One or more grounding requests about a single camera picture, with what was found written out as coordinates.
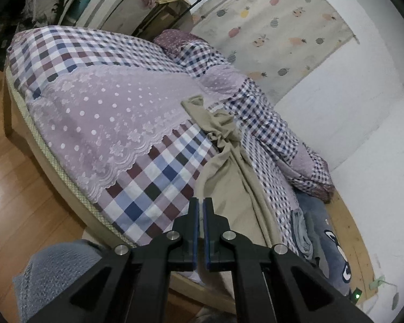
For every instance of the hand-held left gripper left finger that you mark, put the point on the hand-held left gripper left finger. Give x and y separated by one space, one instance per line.
194 228

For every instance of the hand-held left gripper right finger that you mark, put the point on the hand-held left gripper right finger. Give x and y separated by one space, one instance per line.
207 228

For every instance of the khaki pants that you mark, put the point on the khaki pants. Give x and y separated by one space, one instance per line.
229 188

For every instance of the small-check rolled quilt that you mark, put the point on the small-check rolled quilt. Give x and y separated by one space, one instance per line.
256 117

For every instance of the blue cartoon cushion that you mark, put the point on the blue cartoon cushion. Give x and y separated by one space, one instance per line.
330 242

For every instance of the person's grey knit clothing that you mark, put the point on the person's grey knit clothing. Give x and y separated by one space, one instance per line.
54 272

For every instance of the checkered lace bedspread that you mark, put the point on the checkered lace bedspread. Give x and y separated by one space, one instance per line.
104 107

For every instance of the small green-lit device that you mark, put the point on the small green-lit device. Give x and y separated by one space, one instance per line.
357 295

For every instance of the cardboard box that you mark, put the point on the cardboard box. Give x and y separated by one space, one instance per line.
170 13

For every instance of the teal bag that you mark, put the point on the teal bag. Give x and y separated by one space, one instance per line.
86 5

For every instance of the pineapple print wall cloth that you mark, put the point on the pineapple print wall cloth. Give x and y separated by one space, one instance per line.
272 23

